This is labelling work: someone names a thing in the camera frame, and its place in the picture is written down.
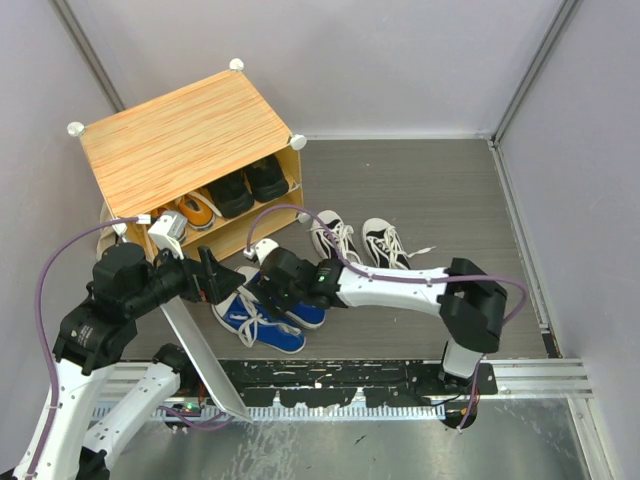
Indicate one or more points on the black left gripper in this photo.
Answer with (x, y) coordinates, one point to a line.
(200, 275)

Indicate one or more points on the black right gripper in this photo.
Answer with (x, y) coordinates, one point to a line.
(264, 291)

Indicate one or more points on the blue sneaker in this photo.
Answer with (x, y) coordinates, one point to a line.
(301, 316)
(241, 316)

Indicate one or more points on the orange sneaker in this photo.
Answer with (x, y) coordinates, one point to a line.
(199, 210)
(169, 222)

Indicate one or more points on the white cabinet door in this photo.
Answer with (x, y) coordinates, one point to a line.
(210, 371)

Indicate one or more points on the wooden shoe cabinet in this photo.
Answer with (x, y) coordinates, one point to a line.
(167, 150)

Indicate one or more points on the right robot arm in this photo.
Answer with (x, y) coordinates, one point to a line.
(469, 303)

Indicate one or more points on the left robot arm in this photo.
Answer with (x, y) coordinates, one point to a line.
(91, 341)

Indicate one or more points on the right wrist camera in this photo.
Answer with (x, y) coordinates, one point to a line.
(259, 251)

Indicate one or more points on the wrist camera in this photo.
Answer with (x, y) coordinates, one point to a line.
(163, 242)
(259, 251)

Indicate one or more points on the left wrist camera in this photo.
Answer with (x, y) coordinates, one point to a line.
(163, 242)

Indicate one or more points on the grey slotted cable duct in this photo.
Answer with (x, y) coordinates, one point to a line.
(277, 412)

